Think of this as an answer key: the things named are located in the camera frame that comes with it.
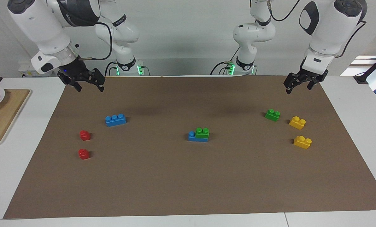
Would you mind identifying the blue three-stud toy brick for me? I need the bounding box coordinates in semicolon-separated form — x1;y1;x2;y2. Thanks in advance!
188;131;209;143
105;114;127;127

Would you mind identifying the yellow two-stud toy brick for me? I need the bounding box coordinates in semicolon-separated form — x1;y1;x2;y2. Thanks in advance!
289;116;306;130
293;136;312;149

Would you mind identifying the black stand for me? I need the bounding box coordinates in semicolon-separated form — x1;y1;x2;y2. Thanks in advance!
354;50;376;84

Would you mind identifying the wooden cutting board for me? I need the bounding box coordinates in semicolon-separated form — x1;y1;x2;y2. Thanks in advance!
0;89;31;148

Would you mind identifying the brown table mat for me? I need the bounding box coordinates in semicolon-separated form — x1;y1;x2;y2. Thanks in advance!
3;75;376;219

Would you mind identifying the black right base cable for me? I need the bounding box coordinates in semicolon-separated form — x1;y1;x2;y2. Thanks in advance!
104;61;151;77

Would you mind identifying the black base cable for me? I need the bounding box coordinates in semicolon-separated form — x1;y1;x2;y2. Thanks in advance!
210;46;240;76
104;61;151;77

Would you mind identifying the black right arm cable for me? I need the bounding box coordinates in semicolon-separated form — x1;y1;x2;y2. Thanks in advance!
79;21;113;61

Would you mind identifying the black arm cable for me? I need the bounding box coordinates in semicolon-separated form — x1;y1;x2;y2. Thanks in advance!
268;0;367;59
79;21;113;61

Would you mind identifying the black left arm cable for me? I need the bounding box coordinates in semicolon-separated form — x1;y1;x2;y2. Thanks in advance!
268;0;367;59

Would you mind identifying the black left base cable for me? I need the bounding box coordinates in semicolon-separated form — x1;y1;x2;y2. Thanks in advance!
210;46;240;76

